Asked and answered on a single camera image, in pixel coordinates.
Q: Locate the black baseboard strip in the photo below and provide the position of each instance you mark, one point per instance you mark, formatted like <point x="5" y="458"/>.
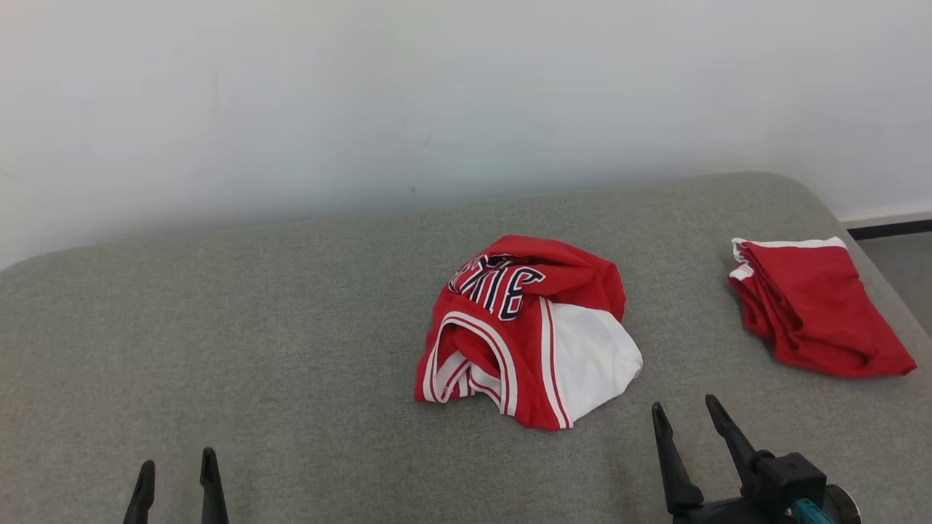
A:
<point x="888" y="227"/>

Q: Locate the red white-striped shorts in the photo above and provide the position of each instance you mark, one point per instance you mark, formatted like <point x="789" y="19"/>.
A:
<point x="815" y="306"/>

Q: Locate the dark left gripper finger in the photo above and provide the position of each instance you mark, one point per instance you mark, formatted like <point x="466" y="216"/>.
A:
<point x="142" y="498"/>
<point x="212" y="495"/>

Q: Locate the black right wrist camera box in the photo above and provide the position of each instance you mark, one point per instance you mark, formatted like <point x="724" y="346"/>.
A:
<point x="790" y="480"/>

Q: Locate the red white basketball jersey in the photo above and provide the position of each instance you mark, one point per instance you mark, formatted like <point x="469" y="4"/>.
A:
<point x="524" y="349"/>

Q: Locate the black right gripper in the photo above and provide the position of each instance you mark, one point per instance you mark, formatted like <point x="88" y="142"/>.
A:
<point x="728" y="513"/>

